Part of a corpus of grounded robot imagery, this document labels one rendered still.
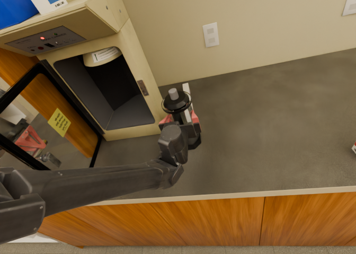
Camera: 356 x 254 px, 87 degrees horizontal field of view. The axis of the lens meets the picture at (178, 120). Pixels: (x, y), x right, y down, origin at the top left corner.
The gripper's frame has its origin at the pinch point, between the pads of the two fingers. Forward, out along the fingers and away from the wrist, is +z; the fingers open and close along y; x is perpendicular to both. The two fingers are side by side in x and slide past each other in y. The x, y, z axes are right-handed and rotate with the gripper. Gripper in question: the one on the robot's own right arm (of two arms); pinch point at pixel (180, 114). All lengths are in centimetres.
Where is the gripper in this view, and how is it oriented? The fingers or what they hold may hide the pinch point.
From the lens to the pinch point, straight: 69.8
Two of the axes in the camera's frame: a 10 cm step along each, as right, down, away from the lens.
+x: 2.7, 6.9, 6.7
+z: 0.5, -7.1, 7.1
